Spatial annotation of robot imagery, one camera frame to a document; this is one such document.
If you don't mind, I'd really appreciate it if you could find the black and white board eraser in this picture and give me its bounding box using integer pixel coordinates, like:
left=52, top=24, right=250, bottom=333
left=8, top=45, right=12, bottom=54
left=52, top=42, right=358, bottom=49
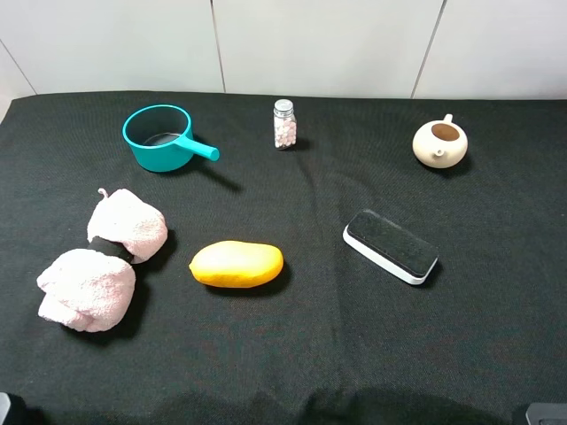
left=342, top=209, right=439, bottom=286

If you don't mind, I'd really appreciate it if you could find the glass jar of pink candies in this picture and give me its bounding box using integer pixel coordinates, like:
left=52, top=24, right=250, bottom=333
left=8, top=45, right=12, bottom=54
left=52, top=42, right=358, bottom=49
left=273, top=99, right=297, bottom=150

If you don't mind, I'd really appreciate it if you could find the beige ceramic teapot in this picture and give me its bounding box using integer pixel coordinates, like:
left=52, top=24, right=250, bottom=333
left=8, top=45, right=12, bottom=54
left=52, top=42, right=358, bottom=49
left=412, top=114, right=468, bottom=169

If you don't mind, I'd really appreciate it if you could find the black tablecloth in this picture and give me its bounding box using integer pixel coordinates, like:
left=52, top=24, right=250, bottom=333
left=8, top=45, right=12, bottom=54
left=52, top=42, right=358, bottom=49
left=1, top=92, right=566, bottom=424

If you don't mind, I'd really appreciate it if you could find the pink towel with black band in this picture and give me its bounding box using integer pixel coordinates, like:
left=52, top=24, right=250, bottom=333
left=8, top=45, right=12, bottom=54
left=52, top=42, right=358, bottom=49
left=36, top=189, right=167, bottom=333

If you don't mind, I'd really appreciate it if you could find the teal saucepan with handle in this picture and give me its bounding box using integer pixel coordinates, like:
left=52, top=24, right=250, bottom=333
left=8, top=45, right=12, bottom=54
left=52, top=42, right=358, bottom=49
left=122, top=104, right=220, bottom=173

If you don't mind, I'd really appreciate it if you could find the yellow mango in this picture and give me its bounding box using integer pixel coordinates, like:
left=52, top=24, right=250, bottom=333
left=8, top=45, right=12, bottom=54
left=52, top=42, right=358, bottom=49
left=189, top=241, right=284, bottom=289

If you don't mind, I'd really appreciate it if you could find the grey base corner right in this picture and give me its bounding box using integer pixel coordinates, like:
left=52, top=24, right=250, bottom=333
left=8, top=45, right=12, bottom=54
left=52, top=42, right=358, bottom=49
left=525, top=403, right=567, bottom=425

